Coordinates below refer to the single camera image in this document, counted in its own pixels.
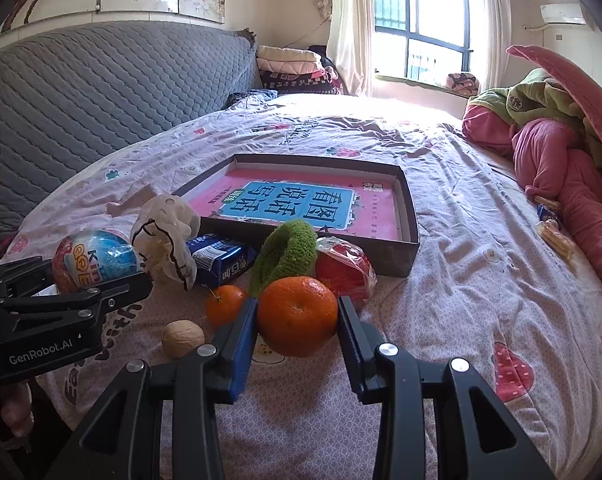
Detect kinder surprise egg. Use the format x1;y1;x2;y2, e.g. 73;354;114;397
51;230;141;294

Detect brown walnut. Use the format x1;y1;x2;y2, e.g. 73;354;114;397
161;320;205;360

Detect cream fabric scrunchie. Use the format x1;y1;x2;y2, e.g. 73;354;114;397
130;194;201;290

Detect large orange tangerine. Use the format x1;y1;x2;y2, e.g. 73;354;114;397
256;276;338;358

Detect red snack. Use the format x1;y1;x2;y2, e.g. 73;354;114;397
315;236;377;310

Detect green fuzzy scrunchie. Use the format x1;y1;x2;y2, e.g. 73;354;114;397
249;219;317;297

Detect small orange tangerine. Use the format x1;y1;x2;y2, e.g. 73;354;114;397
204;285;246;330

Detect blue snack packet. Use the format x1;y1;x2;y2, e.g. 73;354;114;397
186;234;256;288

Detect snack packet by blankets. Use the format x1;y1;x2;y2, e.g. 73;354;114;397
535;204;575;262

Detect grey quilted headboard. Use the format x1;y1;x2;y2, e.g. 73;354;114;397
0;21;258;244

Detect dark cardboard box tray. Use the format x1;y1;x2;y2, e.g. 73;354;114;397
175;154;419;278

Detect pink and green blanket pile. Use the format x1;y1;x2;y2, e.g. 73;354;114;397
461;44;602;281

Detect floral cushion on sill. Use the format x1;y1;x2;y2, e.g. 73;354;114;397
445;72;480;98

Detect cream curtain right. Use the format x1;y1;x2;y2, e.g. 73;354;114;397
470;0;512;90

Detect cream curtain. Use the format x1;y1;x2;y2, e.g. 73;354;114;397
470;0;512;90
317;0;374;96

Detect folded blankets stack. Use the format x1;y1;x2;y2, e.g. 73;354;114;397
256;46;348;96

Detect white air conditioner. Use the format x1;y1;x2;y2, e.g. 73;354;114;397
540;3;587;26

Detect cream curtain left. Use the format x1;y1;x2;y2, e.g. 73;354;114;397
317;0;374;96

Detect window with dark frame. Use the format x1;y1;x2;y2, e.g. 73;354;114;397
372;0;472;86

